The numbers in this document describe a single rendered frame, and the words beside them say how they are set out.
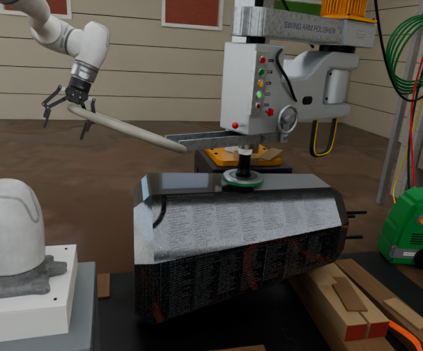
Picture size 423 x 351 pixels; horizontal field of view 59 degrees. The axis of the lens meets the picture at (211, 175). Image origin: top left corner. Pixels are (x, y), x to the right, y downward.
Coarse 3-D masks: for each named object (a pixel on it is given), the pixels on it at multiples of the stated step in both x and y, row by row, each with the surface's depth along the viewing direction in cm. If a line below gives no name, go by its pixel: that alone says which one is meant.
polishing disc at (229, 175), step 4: (224, 172) 200; (228, 172) 201; (232, 172) 201; (252, 172) 203; (256, 172) 204; (224, 176) 195; (228, 176) 194; (232, 176) 195; (236, 176) 195; (252, 176) 197; (256, 176) 197; (260, 176) 197; (232, 180) 190; (236, 180) 189; (240, 180) 189; (244, 180) 189; (248, 180) 190; (252, 180) 190; (256, 180) 191; (260, 180) 192
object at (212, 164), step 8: (200, 152) 290; (200, 160) 286; (208, 160) 270; (200, 168) 286; (208, 168) 260; (216, 168) 253; (224, 168) 254; (232, 168) 255; (256, 168) 259; (264, 168) 260; (272, 168) 261; (280, 168) 263; (288, 168) 264
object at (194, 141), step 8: (168, 136) 168; (176, 136) 170; (184, 136) 173; (192, 136) 176; (200, 136) 179; (208, 136) 182; (216, 136) 185; (224, 136) 175; (232, 136) 177; (240, 136) 180; (248, 136) 183; (256, 136) 187; (264, 136) 191; (272, 136) 195; (288, 136) 197; (184, 144) 161; (192, 144) 163; (200, 144) 166; (208, 144) 169; (216, 144) 172; (224, 144) 175; (232, 144) 178; (240, 144) 182; (248, 144) 185
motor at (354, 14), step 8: (328, 0) 202; (336, 0) 201; (344, 0) 198; (352, 0) 197; (360, 0) 198; (328, 8) 204; (336, 8) 200; (344, 8) 200; (352, 8) 200; (360, 8) 201; (328, 16) 201; (336, 16) 198; (344, 16) 194; (352, 16) 194; (360, 16) 207
